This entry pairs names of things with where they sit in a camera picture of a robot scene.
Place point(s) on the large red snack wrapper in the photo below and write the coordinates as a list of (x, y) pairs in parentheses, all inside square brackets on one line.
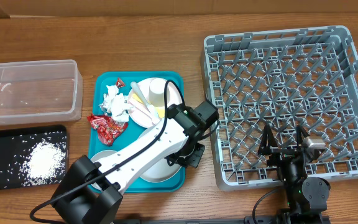
[(107, 128)]

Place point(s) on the grey plastic dishwasher rack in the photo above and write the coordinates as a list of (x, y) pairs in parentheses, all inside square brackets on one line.
[(283, 79)]

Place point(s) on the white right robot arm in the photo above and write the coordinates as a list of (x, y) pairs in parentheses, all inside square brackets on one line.
[(306, 196)]

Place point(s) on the white paper cup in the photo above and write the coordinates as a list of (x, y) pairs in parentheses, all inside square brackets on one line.
[(156, 91)]

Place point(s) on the clear plastic waste bin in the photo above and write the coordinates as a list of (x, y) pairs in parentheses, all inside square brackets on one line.
[(40, 92)]

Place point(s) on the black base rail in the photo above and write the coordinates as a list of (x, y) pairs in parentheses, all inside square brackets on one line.
[(246, 220)]

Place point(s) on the pink plastic fork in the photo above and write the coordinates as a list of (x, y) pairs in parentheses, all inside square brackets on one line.
[(138, 109)]

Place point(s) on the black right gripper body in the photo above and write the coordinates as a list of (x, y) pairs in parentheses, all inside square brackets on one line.
[(291, 172)]

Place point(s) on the black food waste tray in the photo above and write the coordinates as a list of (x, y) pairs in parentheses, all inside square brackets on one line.
[(7, 145)]

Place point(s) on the small red candy wrapper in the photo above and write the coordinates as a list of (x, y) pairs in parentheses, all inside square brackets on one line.
[(120, 83)]

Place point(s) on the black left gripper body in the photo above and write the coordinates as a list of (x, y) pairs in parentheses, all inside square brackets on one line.
[(188, 155)]

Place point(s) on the grey shallow bowl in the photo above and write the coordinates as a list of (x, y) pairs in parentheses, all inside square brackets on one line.
[(159, 178)]

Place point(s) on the yellow plastic spoon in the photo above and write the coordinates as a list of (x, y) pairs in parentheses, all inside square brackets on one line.
[(160, 111)]

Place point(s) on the pink round plate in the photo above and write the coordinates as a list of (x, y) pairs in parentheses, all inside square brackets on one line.
[(173, 97)]

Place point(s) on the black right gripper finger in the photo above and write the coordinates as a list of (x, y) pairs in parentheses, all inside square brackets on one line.
[(268, 143), (302, 136)]

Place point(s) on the white rice pile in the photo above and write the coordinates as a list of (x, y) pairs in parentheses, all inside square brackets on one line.
[(37, 161)]

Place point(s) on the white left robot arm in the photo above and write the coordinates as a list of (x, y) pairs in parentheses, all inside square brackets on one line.
[(91, 192)]

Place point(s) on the white napkin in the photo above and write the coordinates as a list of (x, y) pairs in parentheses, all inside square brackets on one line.
[(115, 104)]

